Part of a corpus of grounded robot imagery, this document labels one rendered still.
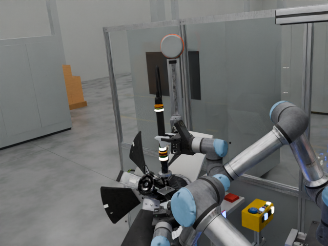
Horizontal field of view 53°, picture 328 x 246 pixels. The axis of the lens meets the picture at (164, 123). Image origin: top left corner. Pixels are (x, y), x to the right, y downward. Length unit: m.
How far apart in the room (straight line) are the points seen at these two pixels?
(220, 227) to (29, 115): 6.32
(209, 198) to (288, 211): 1.20
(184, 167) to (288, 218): 0.75
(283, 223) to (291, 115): 1.07
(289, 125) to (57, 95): 6.36
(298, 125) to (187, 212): 0.58
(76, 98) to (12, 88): 3.20
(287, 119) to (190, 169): 0.79
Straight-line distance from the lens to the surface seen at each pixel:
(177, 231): 1.77
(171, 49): 2.24
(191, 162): 2.00
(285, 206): 2.27
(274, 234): 2.42
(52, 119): 7.38
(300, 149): 1.58
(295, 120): 1.40
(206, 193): 1.13
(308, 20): 1.16
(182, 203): 1.10
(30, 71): 7.12
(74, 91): 9.83
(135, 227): 1.77
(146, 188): 1.77
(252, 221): 1.79
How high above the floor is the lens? 2.00
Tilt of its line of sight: 16 degrees down
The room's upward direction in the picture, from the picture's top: 5 degrees counter-clockwise
